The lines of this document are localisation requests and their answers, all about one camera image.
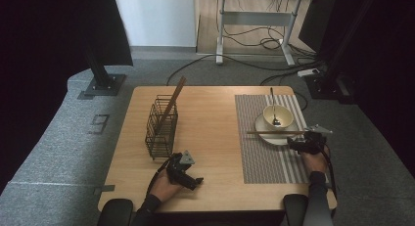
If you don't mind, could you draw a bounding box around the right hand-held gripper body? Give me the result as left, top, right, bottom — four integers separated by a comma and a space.
301, 123, 334, 156

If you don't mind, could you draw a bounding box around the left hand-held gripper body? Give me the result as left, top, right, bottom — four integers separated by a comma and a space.
165, 150, 196, 185

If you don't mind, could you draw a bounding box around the white ceramic plate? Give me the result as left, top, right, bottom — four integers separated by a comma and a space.
254, 113, 300, 147

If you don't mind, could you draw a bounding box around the black wire cutlery basket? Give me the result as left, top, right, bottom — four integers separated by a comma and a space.
144, 94, 179, 161

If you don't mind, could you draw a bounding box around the person's right hand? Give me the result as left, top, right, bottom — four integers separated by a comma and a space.
301, 150, 329, 175

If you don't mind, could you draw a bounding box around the person's left hand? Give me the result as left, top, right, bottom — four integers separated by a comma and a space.
150, 169, 185, 203

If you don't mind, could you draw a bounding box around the metal spoon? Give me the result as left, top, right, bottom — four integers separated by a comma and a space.
269, 86, 282, 127

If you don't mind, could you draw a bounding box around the cream ceramic bowl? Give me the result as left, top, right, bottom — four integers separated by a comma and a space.
262, 104, 295, 133

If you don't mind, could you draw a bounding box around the grey striped placemat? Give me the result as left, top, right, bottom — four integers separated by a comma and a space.
234, 94, 330, 185

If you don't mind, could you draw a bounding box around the black metal stand with base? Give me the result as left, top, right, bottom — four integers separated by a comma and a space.
76, 43, 127, 101
304, 0, 380, 105

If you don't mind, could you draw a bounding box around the white power strip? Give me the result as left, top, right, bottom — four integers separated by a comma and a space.
297, 68, 320, 78

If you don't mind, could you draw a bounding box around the grey tape strip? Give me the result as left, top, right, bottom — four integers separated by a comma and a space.
93, 184, 115, 196

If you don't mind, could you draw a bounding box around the black curtain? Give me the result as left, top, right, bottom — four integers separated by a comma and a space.
317, 0, 415, 178
0, 0, 134, 195

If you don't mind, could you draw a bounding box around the white-framed wooden desk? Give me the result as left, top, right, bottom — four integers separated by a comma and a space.
208, 0, 338, 67

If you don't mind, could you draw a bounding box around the left hand-held gripper cable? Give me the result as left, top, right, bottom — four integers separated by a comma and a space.
145, 157, 174, 197

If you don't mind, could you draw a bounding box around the hand-held gripper cable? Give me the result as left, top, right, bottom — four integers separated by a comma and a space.
321, 144, 339, 217
145, 157, 174, 197

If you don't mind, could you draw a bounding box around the right hand-held gripper cable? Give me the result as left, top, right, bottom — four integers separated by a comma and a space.
321, 144, 339, 217

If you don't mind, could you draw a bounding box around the tangle of black cables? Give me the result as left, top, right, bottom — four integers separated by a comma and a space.
216, 0, 316, 58

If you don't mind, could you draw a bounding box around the long black floor cable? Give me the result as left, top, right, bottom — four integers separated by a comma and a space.
165, 53, 324, 87

